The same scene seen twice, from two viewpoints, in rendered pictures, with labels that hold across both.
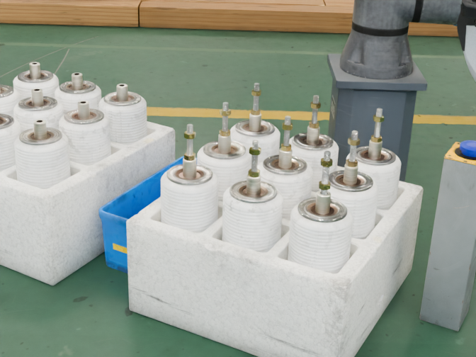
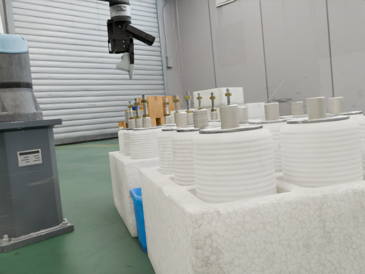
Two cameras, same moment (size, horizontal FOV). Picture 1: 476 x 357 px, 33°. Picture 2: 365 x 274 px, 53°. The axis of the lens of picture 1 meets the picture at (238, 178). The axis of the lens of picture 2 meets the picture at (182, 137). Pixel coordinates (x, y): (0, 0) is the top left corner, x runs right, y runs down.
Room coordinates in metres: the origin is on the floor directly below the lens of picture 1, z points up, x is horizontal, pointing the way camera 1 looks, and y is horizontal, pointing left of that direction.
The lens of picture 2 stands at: (2.01, 0.72, 0.27)
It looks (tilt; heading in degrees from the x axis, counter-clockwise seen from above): 3 degrees down; 226
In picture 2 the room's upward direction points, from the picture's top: 5 degrees counter-clockwise
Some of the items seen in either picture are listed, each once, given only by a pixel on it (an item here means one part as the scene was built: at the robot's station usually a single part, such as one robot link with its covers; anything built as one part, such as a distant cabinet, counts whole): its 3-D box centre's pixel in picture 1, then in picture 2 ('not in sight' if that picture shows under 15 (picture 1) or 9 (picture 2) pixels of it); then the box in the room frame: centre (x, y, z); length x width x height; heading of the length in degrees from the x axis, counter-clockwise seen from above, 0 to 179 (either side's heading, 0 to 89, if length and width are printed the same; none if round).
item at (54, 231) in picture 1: (44, 177); (280, 222); (1.51, 0.40, 0.09); 0.39 x 0.39 x 0.18; 60
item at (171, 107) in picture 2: not in sight; (167, 106); (-1.60, -3.30, 0.45); 0.30 x 0.24 x 0.30; 89
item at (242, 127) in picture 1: (254, 128); (146, 129); (1.42, -0.03, 0.25); 0.08 x 0.08 x 0.01
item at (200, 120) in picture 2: (77, 81); (200, 120); (1.61, 0.34, 0.26); 0.02 x 0.02 x 0.03
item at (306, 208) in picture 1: (322, 210); not in sight; (1.10, -0.13, 0.25); 0.08 x 0.08 x 0.01
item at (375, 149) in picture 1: (375, 149); (132, 124); (1.31, -0.24, 0.26); 0.02 x 0.02 x 0.03
